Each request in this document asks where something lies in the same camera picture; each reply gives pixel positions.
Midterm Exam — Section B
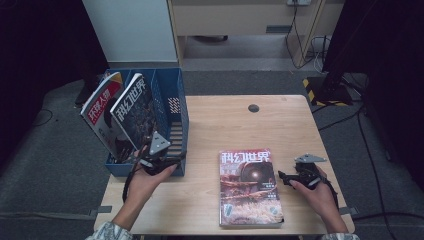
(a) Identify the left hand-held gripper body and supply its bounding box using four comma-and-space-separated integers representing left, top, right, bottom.
128, 130, 178, 177

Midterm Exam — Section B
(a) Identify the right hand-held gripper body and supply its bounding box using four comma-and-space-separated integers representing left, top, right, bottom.
294, 153, 328, 190

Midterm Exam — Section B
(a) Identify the red cover magazine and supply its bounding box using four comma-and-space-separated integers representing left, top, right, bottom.
218, 148, 285, 229

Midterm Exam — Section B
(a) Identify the dark blue cover magazine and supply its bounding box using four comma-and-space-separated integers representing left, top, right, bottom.
109, 72, 160, 152

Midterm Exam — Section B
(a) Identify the blue plastic file rack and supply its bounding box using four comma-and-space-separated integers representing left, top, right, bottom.
99, 67, 190, 178

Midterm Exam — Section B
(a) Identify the portrait cover magazine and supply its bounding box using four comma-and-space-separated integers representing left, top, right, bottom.
79, 71, 134, 162

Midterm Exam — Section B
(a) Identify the person's right hand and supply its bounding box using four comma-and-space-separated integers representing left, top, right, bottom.
289, 165, 339, 228

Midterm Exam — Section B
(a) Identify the person's left hand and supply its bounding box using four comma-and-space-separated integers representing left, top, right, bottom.
124, 164, 179, 214

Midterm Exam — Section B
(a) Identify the grey tape strip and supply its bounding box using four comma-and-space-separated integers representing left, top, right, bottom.
89, 205, 113, 218
338, 206, 359, 216

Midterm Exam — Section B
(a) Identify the black stand base striped tape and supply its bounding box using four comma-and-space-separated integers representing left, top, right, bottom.
302, 75, 355, 108

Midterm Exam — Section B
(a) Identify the white cabinet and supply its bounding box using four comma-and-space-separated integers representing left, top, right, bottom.
82, 0, 179, 64

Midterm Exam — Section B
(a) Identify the black curtain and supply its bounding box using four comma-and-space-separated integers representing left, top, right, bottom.
0, 0, 110, 168
323, 0, 424, 183

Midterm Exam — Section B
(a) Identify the light wooden desk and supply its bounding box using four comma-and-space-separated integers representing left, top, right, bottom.
166, 0, 346, 68

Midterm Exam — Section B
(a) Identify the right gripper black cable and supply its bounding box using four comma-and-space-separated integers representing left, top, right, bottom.
320, 177, 340, 210

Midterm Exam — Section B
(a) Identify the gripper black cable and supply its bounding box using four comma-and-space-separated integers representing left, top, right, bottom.
320, 177, 340, 210
122, 162, 138, 204

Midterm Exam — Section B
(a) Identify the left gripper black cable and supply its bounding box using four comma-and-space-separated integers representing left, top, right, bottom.
122, 162, 138, 204

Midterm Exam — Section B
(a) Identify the short black floor cable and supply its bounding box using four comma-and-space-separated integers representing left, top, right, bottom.
312, 103, 364, 132

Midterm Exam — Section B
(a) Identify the long black floor cable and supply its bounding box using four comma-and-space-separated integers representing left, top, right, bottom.
352, 109, 424, 222

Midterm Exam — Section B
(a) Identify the white cable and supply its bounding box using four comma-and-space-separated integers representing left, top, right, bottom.
309, 35, 332, 75

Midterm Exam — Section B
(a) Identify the thin looped floor cable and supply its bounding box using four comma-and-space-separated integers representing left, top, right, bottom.
31, 108, 54, 128

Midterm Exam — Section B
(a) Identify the black hanging power cable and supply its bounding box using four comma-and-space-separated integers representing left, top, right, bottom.
284, 4, 316, 70

